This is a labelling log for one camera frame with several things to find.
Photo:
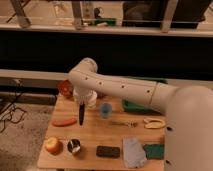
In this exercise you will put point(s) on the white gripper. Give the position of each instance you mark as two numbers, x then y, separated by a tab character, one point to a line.
81	97

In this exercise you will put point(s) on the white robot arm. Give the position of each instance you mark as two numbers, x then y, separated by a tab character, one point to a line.
188	111

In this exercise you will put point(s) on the red bowl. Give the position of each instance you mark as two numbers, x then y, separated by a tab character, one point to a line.
65	88

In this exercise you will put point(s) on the white plastic cup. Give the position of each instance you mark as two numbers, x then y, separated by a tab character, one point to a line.
92	101

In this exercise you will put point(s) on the dark red plate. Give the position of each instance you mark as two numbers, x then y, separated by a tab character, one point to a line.
100	95

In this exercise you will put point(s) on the orange carrot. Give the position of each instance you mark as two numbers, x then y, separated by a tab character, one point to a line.
64	123

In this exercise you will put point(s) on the blue plastic cup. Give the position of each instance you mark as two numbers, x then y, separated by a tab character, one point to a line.
105	110

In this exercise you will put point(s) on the small metal cup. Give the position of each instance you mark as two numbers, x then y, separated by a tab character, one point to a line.
74	146

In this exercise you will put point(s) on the green plastic bin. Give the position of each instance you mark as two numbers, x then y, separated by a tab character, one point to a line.
135	108

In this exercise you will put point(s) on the red yellow apple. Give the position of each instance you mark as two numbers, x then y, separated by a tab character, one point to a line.
53	145

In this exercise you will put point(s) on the black sponge block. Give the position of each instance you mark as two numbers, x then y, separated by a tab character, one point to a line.
108	151

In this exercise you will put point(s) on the grey blue cloth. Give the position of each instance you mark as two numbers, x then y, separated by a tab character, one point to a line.
134	155

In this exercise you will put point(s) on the yellow banana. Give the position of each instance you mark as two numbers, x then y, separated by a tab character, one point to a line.
152	123

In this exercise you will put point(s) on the green scouring sponge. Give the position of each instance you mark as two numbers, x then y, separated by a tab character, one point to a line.
154	151

